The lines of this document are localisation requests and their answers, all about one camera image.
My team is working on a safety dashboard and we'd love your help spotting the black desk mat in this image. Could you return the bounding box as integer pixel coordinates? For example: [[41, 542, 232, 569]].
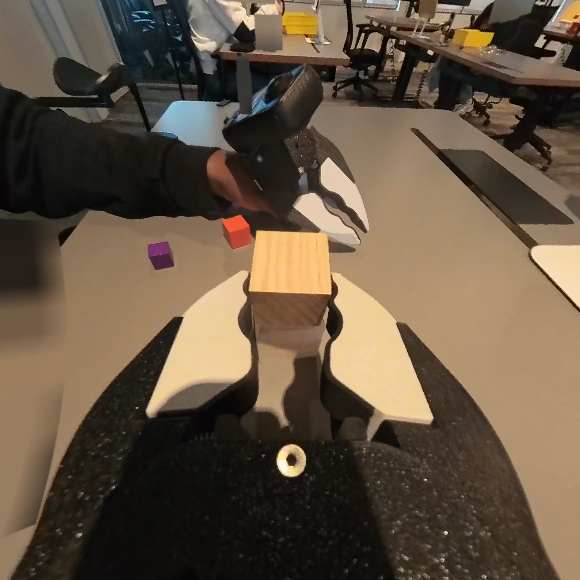
[[439, 149, 575, 226]]

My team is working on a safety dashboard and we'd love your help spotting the yellow box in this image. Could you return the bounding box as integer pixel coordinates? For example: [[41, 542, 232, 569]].
[[281, 12, 319, 35], [453, 27, 495, 49]]

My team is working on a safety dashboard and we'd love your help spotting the white side table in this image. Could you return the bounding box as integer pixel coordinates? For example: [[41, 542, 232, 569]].
[[151, 100, 238, 150]]

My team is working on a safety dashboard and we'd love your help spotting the natural wooden cube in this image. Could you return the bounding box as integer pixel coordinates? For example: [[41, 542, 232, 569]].
[[249, 230, 334, 328]]

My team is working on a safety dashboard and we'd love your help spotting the orange wooden cube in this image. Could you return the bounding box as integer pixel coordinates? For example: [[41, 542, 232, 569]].
[[221, 215, 252, 249]]

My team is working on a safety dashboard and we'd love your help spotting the person's left forearm black sleeve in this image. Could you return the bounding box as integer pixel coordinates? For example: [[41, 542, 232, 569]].
[[0, 86, 232, 223]]

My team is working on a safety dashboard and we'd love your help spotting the black office chair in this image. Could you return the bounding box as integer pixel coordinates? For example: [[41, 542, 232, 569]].
[[462, 27, 558, 170], [332, 0, 391, 101]]

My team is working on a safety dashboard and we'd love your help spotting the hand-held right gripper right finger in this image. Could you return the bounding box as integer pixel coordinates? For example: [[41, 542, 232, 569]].
[[322, 272, 436, 442]]

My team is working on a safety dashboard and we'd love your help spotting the purple wooden cube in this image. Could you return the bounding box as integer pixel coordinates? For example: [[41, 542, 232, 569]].
[[147, 241, 175, 271]]

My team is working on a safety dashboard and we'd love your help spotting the white board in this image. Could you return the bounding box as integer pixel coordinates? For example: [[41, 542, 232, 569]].
[[529, 244, 580, 312]]

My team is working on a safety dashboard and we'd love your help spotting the long brown office desk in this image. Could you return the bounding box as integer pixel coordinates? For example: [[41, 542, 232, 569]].
[[365, 14, 580, 109]]

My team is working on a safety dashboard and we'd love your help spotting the person's left hand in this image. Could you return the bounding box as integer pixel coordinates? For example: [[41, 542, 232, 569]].
[[206, 149, 278, 213]]

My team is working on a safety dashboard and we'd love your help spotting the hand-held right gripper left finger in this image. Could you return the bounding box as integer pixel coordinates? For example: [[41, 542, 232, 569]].
[[145, 270, 260, 418]]

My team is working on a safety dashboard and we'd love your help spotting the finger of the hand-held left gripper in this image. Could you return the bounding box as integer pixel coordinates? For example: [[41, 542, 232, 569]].
[[292, 192, 363, 246], [304, 157, 370, 234]]

